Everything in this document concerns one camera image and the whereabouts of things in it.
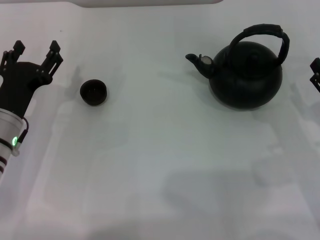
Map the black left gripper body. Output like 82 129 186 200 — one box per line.
0 61 54 118

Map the small dark teacup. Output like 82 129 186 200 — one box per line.
79 78 110 108

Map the black round teapot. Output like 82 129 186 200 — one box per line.
185 23 291 112

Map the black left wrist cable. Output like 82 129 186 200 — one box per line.
17 116 31 145

